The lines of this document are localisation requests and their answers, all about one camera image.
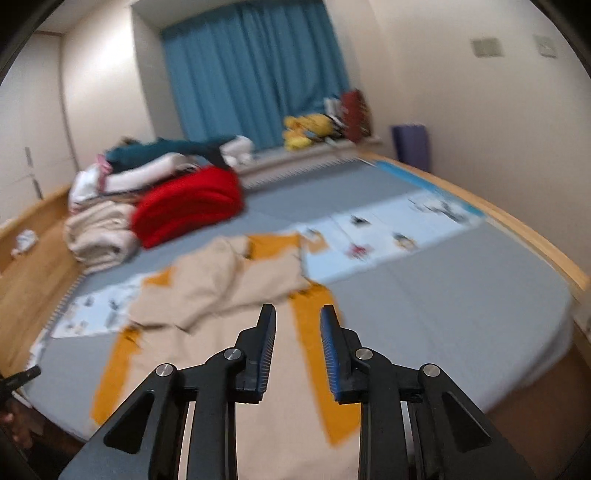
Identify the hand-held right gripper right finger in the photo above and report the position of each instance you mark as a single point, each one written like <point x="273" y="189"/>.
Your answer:
<point x="328" y="350"/>

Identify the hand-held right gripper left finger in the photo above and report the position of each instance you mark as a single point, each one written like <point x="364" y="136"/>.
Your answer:
<point x="265" y="350"/>

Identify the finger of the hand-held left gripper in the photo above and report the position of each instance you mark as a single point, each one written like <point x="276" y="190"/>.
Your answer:
<point x="25" y="374"/>

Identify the beige and orange jacket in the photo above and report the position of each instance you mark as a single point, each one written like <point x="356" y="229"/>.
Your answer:
<point x="217" y="281"/>

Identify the grey bed mattress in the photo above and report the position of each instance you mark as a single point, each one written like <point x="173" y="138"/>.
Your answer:
<point x="438" y="314"/>

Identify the tissue pack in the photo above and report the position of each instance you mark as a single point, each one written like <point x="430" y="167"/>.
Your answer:
<point x="25" y="242"/>

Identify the light blue printed mat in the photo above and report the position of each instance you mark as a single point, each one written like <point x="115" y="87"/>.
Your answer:
<point x="392" y="226"/>

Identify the pale pink folded quilt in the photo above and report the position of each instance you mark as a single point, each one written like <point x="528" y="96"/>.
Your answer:
<point x="106" y="249"/>

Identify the red folded quilt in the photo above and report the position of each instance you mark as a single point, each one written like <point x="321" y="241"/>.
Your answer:
<point x="184" y="203"/>

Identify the white folded blanket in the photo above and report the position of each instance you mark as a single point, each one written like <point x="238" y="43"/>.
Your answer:
<point x="97" y="219"/>

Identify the window sill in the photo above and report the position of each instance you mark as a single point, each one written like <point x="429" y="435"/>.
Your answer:
<point x="314" y="154"/>

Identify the white plush toy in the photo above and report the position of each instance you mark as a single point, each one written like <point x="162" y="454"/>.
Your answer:
<point x="238" y="150"/>

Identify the white folded bedding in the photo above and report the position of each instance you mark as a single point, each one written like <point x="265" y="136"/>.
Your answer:
<point x="147" y="170"/>

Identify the purple bag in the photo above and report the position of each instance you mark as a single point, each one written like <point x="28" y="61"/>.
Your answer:
<point x="412" y="147"/>

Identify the yellow and blue plush toy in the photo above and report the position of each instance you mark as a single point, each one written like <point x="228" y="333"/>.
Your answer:
<point x="321" y="124"/>

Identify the blue shark plush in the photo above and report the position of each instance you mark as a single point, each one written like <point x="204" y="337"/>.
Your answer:
<point x="152" y="150"/>

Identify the red cushion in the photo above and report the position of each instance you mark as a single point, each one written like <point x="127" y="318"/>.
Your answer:
<point x="356" y="115"/>

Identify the white wardrobe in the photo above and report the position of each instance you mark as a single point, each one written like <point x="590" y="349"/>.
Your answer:
<point x="32" y="129"/>

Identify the blue curtain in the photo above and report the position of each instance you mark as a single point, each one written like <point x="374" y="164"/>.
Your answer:
<point x="254" y="74"/>

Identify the wooden bed frame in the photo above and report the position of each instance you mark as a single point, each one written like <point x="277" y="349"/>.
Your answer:
<point x="27" y="286"/>

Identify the wall switch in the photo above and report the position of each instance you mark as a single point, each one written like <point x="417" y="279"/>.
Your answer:
<point x="491" y="47"/>
<point x="478" y="47"/>

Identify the wall socket plate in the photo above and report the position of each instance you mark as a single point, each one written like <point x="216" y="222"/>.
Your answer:
<point x="546" y="46"/>

